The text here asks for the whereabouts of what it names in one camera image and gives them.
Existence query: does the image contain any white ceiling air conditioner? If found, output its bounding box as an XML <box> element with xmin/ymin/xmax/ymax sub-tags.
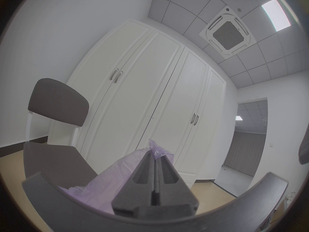
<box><xmin>199</xmin><ymin>5</ymin><xmax>257</xmax><ymax>59</ymax></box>

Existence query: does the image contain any grey curtain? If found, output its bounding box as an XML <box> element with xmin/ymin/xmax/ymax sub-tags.
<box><xmin>223</xmin><ymin>130</ymin><xmax>266</xmax><ymax>177</ymax></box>

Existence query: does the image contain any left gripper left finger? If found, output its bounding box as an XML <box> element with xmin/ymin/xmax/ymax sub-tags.
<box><xmin>112</xmin><ymin>151</ymin><xmax>155</xmax><ymax>217</ymax></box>

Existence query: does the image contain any purple plastic bag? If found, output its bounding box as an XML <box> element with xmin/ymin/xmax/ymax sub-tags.
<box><xmin>59</xmin><ymin>139</ymin><xmax>175</xmax><ymax>214</ymax></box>

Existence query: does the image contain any white wardrobe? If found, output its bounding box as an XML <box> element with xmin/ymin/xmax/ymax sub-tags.
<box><xmin>65</xmin><ymin>19</ymin><xmax>227</xmax><ymax>190</ymax></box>

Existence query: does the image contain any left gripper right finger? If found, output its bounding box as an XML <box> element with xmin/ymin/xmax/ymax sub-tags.
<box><xmin>154</xmin><ymin>155</ymin><xmax>199</xmax><ymax>213</ymax></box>

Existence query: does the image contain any grey and white chair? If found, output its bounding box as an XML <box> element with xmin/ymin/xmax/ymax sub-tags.
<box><xmin>23</xmin><ymin>77</ymin><xmax>99</xmax><ymax>188</ymax></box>

